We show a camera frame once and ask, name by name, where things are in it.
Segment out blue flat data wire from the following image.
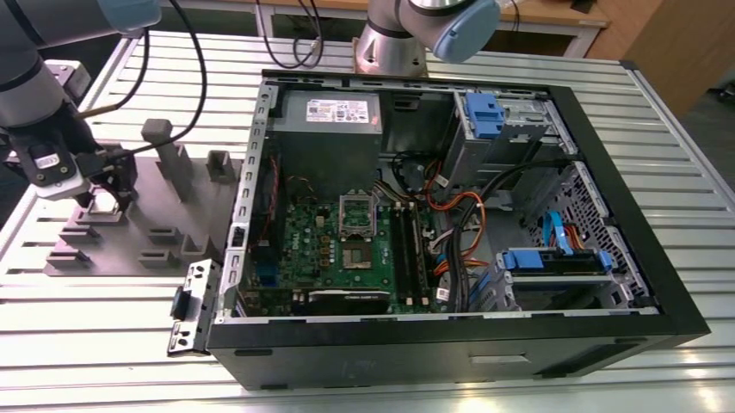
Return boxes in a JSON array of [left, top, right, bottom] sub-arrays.
[[539, 210, 575, 255]]

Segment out hard disk in blue carrier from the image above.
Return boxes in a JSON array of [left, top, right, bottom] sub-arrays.
[[496, 249, 615, 276]]

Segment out grey parts rack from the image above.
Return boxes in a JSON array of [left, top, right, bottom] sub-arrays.
[[42, 119, 245, 279]]

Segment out black PC case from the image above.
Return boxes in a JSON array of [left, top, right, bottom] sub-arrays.
[[202, 68, 713, 391]]

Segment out CPU socket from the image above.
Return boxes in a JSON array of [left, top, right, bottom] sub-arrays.
[[338, 239, 384, 273]]

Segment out orange wire bundle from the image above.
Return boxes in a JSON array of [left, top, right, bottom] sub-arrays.
[[426, 191, 489, 276]]

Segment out tall metal drive cage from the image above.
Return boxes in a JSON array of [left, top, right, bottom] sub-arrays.
[[444, 88, 579, 190]]

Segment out low metal disk bay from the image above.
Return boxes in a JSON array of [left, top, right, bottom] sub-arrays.
[[486, 257, 656, 311]]

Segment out black case fan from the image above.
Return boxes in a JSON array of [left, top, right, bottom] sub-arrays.
[[392, 153, 444, 195]]

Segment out orange flat data wire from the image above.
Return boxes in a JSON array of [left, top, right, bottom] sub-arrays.
[[565, 225, 588, 254]]

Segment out thin black tool cable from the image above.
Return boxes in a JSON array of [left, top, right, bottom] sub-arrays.
[[73, 25, 153, 120]]

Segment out black RAM slot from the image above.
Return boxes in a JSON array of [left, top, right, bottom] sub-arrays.
[[404, 202, 432, 305], [390, 202, 416, 305]]

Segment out green motherboard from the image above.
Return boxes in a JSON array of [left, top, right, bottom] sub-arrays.
[[237, 188, 454, 315]]

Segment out wooden cabinet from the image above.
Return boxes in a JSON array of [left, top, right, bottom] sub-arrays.
[[584, 0, 735, 117]]

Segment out wooden desk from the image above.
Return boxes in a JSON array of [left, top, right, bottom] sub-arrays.
[[252, 0, 609, 59]]

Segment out black graphics card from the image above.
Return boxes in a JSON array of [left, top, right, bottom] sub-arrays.
[[289, 288, 392, 315]]

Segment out black chair base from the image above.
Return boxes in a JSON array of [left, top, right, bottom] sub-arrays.
[[708, 80, 735, 104]]

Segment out black cable bundle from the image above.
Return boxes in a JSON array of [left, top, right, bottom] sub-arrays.
[[444, 158, 575, 311]]

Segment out silver CPU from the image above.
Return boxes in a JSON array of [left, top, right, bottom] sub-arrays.
[[90, 191, 120, 215]]

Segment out metal expansion slot latch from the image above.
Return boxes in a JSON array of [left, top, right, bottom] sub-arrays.
[[165, 257, 222, 356]]

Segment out black camera cable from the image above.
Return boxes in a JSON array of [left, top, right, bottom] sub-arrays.
[[105, 0, 209, 161]]

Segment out metal socket cover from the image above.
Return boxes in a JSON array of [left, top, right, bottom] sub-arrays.
[[337, 188, 381, 241]]

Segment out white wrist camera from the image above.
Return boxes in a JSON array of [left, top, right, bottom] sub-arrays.
[[10, 136, 93, 201]]

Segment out yellow black power wires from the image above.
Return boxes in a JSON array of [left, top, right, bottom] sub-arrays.
[[370, 179, 416, 206]]

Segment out grey power supply unit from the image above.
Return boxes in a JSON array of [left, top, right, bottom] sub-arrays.
[[268, 89, 384, 203]]

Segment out blue plastic disk carrier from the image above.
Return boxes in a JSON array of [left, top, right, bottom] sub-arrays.
[[465, 92, 506, 139]]

